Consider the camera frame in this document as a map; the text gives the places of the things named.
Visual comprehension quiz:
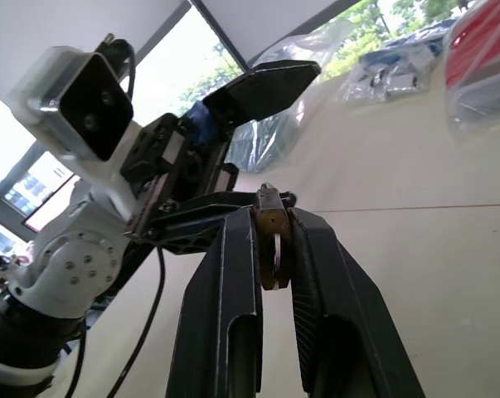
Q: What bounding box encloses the dark window frame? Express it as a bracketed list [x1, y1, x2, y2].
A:
[189, 0, 250, 72]

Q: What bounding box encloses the brass padlock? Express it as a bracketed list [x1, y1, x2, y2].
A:
[253, 187, 294, 292]

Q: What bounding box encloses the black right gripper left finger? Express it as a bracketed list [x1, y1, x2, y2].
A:
[165, 205, 265, 398]

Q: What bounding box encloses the blue cloth bundle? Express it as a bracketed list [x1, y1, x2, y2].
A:
[187, 99, 218, 147]

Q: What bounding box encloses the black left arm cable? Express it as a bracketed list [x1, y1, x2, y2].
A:
[65, 246, 167, 398]

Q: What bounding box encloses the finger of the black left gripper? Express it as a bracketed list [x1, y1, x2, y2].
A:
[201, 59, 323, 144]
[129, 189, 297, 256]

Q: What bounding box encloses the clear plastic bag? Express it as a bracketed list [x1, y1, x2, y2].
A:
[226, 20, 361, 173]

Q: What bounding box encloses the plastic bag with blue items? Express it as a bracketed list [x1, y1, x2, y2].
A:
[339, 16, 459, 104]

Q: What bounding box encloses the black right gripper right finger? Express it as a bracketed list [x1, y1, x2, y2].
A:
[289, 206, 427, 398]

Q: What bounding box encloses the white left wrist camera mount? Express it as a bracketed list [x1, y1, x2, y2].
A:
[7, 45, 160, 227]

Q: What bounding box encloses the plastic bag with red item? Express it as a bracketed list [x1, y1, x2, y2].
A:
[440, 0, 500, 140]

